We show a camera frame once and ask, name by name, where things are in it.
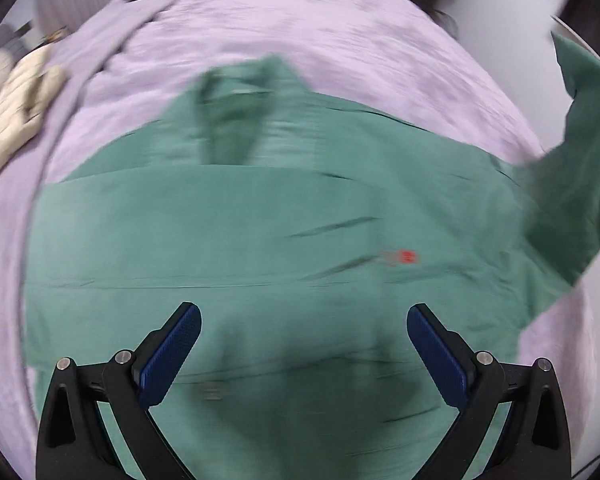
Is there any green shirt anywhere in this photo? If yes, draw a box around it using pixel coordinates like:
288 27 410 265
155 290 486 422
22 32 600 480

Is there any white pleated curtain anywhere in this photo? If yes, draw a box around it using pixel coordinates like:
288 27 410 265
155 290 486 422
35 0 141 38

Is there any cream knit sweater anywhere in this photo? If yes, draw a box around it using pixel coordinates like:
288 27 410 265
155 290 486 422
0 49 69 202

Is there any lavender plush blanket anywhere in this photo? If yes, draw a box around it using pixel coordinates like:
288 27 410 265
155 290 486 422
0 0 597 480

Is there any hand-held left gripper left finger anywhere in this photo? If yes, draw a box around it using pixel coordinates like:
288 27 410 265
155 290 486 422
36 302 202 480

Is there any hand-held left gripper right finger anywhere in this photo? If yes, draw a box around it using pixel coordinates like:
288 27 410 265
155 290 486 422
406 303 572 480

